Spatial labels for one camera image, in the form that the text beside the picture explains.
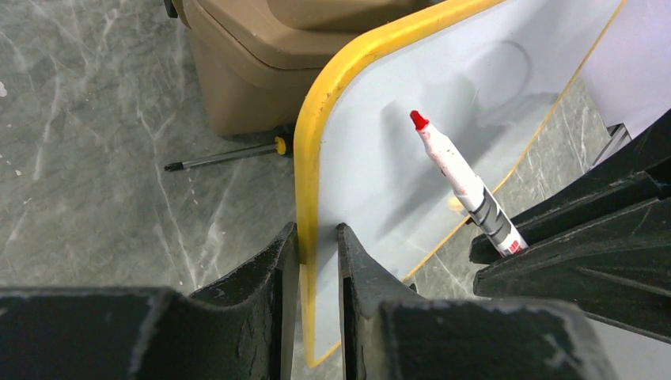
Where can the screwdriver on table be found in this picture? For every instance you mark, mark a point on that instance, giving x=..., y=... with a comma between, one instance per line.
x=282, y=145

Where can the white red whiteboard marker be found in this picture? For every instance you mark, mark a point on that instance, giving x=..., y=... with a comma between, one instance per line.
x=469, y=189

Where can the yellow framed whiteboard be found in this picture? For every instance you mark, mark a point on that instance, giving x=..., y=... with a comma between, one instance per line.
x=489, y=74

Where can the tan plastic tool case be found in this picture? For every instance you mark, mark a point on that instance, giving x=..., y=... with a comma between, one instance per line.
x=256, y=60

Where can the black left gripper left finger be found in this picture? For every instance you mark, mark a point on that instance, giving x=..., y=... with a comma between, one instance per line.
x=240, y=326

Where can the aluminium rail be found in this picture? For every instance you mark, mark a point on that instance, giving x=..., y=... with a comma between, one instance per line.
x=619, y=137

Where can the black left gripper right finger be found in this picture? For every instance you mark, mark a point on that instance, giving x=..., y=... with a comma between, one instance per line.
x=388, y=331

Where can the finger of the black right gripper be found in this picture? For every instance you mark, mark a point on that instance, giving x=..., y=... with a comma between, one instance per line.
x=638, y=172
x=615, y=268

